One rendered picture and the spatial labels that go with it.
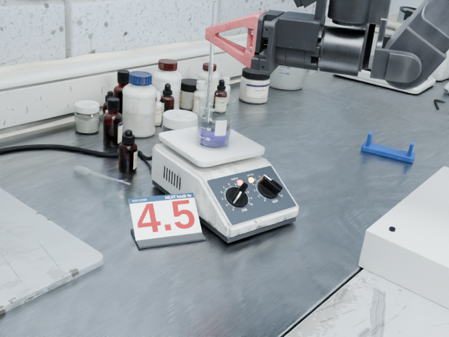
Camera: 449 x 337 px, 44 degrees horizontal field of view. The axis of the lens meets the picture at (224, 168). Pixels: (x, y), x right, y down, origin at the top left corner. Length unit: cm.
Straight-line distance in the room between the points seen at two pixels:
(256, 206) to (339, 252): 13
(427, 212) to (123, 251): 40
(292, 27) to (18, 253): 42
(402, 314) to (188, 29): 89
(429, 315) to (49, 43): 80
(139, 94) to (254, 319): 53
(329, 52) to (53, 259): 41
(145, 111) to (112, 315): 51
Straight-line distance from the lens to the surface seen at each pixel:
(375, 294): 70
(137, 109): 103
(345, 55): 70
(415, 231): 74
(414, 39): 69
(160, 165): 83
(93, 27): 116
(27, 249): 71
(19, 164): 95
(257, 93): 130
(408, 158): 111
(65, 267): 67
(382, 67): 69
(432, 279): 71
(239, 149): 80
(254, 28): 71
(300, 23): 69
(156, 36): 128
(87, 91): 113
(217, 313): 62
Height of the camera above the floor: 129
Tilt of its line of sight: 24 degrees down
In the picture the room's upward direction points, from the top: 6 degrees clockwise
